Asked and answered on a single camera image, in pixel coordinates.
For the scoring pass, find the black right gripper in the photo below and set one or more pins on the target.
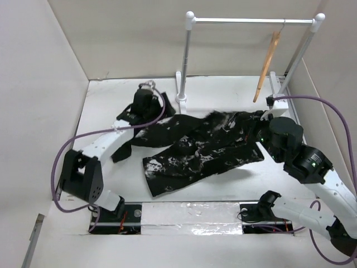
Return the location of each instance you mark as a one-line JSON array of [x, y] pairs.
[[255, 122]]

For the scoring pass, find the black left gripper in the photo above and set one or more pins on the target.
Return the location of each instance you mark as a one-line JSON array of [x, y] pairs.
[[154, 100]]

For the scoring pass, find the black white patterned trousers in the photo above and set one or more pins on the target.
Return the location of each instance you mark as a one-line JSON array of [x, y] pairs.
[[194, 148]]

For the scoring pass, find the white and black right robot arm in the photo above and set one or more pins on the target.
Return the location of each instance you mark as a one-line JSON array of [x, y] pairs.
[[282, 138]]

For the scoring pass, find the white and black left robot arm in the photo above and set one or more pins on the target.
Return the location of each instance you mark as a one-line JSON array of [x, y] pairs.
[[81, 174]]

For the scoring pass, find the wooden clothes hanger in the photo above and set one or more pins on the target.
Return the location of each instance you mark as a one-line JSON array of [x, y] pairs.
[[276, 35]]

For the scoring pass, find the silver foil tape strip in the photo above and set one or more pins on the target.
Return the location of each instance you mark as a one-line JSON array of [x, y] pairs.
[[191, 218]]

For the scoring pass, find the white metal clothes rack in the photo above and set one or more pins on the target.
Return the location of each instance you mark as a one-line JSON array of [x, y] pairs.
[[232, 46]]

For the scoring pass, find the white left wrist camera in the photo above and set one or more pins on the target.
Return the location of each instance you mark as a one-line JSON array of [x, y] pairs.
[[147, 84]]

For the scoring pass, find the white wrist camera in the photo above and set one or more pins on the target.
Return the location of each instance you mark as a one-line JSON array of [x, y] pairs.
[[276, 107], [147, 84]]

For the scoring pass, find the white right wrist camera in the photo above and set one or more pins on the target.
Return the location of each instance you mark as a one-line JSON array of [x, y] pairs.
[[276, 107]]

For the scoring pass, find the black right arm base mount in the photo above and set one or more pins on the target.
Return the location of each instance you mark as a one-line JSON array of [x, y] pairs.
[[254, 222]]

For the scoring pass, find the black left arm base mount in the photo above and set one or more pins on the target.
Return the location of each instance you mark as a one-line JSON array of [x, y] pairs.
[[109, 224]]

